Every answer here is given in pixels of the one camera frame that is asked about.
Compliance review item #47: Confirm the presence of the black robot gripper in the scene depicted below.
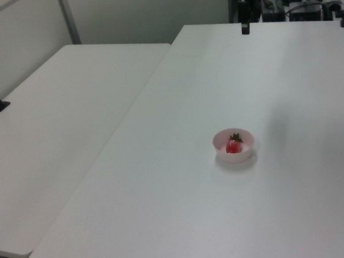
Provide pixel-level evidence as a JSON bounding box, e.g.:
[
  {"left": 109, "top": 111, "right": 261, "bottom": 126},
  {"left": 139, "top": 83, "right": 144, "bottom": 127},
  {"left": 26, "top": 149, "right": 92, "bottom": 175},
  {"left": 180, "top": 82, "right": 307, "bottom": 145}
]
[{"left": 237, "top": 0, "right": 252, "bottom": 36}]

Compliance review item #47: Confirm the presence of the red strawberry with green leaves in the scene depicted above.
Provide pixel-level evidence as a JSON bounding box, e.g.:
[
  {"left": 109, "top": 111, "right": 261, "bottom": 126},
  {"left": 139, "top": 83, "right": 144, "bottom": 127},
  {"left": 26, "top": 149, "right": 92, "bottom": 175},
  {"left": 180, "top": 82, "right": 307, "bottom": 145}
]
[{"left": 223, "top": 132, "right": 245, "bottom": 155}]

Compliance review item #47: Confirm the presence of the pink plastic bowl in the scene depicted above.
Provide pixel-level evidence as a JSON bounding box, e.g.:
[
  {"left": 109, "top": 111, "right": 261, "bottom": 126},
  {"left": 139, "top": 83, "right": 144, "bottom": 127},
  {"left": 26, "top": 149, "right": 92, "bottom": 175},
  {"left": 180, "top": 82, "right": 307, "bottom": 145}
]
[{"left": 211, "top": 125, "right": 257, "bottom": 165}]

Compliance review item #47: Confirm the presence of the black box with green mark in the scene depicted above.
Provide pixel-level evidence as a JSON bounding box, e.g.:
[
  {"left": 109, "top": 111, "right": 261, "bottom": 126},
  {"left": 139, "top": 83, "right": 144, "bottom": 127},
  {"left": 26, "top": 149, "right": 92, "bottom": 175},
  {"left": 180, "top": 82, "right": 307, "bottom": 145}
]
[{"left": 259, "top": 0, "right": 286, "bottom": 23}]

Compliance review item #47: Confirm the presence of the black electronics unit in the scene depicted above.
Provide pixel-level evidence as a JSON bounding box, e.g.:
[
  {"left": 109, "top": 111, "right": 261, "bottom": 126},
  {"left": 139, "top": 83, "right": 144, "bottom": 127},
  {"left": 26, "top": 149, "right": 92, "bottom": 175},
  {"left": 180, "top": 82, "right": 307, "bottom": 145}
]
[{"left": 287, "top": 1, "right": 325, "bottom": 25}]

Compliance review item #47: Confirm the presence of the grey partition frame post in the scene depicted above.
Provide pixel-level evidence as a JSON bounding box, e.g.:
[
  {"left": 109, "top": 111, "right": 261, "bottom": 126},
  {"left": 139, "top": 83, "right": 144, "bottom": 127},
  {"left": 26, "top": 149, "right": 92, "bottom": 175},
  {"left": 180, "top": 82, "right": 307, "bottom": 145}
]
[{"left": 56, "top": 0, "right": 83, "bottom": 48}]

